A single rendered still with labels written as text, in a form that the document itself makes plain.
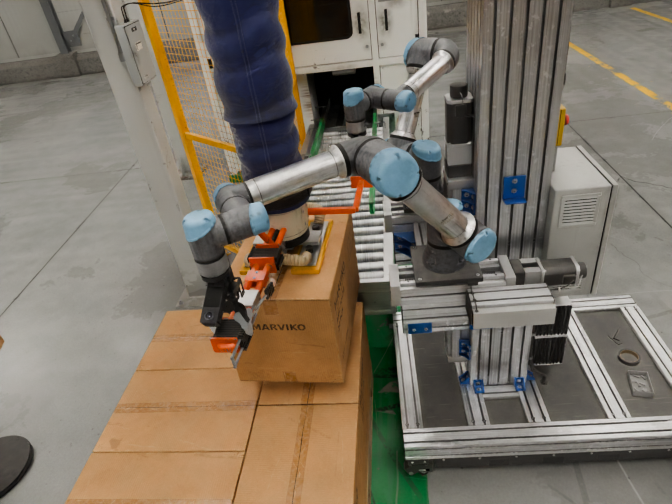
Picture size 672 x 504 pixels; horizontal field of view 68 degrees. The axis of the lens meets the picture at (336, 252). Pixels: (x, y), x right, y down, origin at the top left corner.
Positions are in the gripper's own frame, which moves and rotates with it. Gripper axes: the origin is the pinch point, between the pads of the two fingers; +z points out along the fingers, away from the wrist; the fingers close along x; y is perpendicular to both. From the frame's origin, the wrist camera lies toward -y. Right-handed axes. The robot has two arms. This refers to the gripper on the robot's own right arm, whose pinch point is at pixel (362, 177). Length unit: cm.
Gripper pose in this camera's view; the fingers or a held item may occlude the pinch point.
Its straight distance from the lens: 202.0
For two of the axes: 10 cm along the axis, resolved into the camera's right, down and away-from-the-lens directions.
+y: -1.4, 5.6, -8.2
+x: 9.8, -0.3, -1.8
